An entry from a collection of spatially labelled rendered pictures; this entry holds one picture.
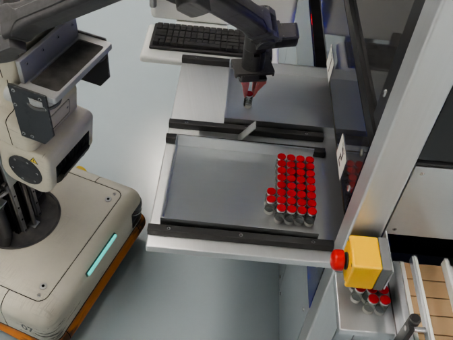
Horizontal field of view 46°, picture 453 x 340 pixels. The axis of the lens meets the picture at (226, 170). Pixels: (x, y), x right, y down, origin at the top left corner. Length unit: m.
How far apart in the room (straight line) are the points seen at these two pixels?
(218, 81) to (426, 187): 0.76
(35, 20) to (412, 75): 0.62
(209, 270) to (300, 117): 0.91
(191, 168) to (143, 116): 1.49
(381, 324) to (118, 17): 2.76
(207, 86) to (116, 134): 1.20
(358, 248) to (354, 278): 0.05
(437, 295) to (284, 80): 0.76
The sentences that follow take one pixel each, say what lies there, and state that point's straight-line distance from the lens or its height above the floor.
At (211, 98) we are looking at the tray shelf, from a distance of 1.49.
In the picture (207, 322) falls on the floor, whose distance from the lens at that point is 2.06.
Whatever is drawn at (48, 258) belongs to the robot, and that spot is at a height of 0.28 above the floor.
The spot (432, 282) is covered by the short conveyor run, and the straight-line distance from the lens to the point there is 1.16.
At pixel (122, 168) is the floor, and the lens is 2.51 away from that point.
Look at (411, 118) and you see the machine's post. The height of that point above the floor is 1.30.
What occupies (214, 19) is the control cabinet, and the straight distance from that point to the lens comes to 1.93.
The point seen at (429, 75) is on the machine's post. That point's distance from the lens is 0.82.
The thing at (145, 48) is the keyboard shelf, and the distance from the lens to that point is 1.81.
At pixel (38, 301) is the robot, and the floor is 0.28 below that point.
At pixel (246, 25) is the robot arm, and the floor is 1.22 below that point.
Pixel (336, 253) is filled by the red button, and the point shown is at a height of 1.01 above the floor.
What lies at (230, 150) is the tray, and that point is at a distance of 1.34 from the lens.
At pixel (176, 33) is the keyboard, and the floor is 0.83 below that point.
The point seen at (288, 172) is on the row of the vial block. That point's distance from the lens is 1.25.
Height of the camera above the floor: 1.83
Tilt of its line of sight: 47 degrees down
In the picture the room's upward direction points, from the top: 6 degrees clockwise
